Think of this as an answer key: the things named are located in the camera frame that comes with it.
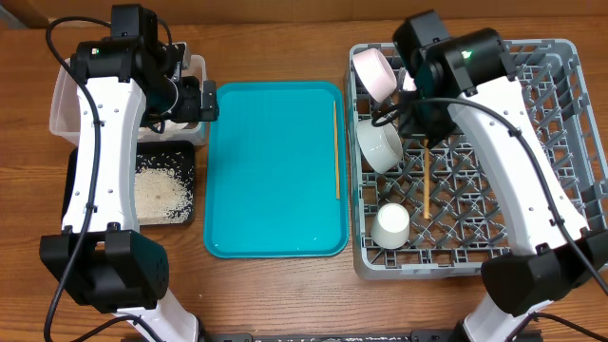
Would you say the wooden chopstick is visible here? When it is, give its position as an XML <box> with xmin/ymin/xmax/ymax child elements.
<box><xmin>423</xmin><ymin>139</ymin><xmax>430</xmax><ymax>219</ymax></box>
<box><xmin>332</xmin><ymin>101</ymin><xmax>341</xmax><ymax>200</ymax></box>

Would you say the grey bowl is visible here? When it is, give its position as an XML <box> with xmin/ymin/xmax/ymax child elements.
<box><xmin>356</xmin><ymin>120</ymin><xmax>403</xmax><ymax>174</ymax></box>

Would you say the pink bowl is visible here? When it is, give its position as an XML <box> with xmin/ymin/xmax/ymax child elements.
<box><xmin>352</xmin><ymin>48</ymin><xmax>397</xmax><ymax>103</ymax></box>

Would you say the rice food waste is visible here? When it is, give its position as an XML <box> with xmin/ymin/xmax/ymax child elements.
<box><xmin>134</xmin><ymin>151</ymin><xmax>194</xmax><ymax>223</ymax></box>

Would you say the white paper cup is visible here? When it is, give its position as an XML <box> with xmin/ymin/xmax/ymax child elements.
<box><xmin>370</xmin><ymin>203</ymin><xmax>410</xmax><ymax>249</ymax></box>

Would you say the large pink plate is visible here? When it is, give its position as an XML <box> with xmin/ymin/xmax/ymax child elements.
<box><xmin>398</xmin><ymin>67</ymin><xmax>417</xmax><ymax>91</ymax></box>

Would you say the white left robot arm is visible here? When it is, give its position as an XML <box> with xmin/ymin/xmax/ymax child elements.
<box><xmin>39</xmin><ymin>4</ymin><xmax>219</xmax><ymax>341</ymax></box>

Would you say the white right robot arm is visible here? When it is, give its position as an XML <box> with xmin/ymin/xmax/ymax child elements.
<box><xmin>371</xmin><ymin>10</ymin><xmax>607</xmax><ymax>341</ymax></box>

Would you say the grey dishwasher rack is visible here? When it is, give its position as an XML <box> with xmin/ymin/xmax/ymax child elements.
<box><xmin>347</xmin><ymin>39</ymin><xmax>607</xmax><ymax>280</ymax></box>

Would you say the clear plastic waste bin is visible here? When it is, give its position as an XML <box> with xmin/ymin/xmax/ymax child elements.
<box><xmin>49</xmin><ymin>55</ymin><xmax>208</xmax><ymax>145</ymax></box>

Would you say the black tray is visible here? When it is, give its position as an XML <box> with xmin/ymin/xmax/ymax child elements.
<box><xmin>60</xmin><ymin>140</ymin><xmax>197</xmax><ymax>227</ymax></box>

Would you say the teal plastic tray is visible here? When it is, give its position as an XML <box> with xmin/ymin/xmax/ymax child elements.
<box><xmin>203</xmin><ymin>81</ymin><xmax>350</xmax><ymax>258</ymax></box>

